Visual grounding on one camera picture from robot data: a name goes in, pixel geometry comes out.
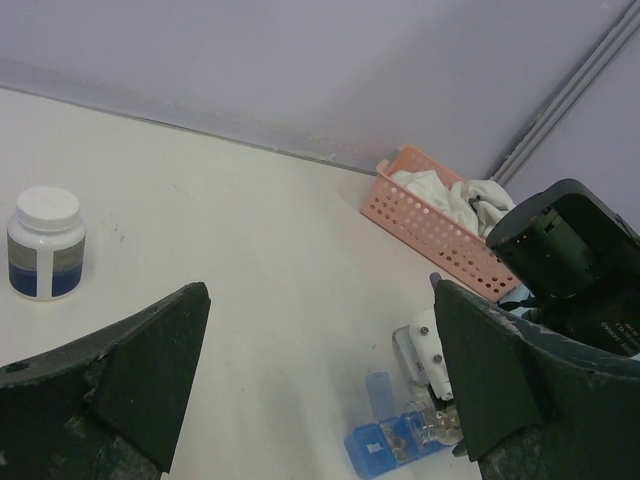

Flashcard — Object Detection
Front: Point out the white crumpled cloth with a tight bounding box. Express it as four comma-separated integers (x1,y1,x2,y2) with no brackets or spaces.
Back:
391,170,516,238

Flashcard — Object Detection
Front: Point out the blue weekly pill organizer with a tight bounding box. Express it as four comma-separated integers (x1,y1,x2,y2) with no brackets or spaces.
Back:
343,368,464,480

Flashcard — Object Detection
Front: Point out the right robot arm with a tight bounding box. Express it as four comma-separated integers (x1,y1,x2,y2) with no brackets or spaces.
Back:
486,179,639,357

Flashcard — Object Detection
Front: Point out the clear bottle of yellow capsules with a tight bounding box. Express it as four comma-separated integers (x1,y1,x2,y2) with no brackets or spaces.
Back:
405,398,463,447

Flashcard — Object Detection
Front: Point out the white pill bottle blue label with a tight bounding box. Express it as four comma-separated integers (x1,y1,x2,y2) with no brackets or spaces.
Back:
6,186,87,301

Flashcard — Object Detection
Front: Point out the pink perforated plastic basket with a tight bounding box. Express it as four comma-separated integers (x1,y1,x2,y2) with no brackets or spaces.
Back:
360,145,520,302

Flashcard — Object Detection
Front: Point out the light blue cloth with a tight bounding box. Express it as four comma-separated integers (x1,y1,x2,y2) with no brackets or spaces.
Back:
497,285,537,318

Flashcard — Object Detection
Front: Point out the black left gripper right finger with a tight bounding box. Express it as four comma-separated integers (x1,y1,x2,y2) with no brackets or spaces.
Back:
434,280,639,479

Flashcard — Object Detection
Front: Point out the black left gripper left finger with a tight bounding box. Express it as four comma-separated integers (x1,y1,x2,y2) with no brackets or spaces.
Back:
1,282,211,479

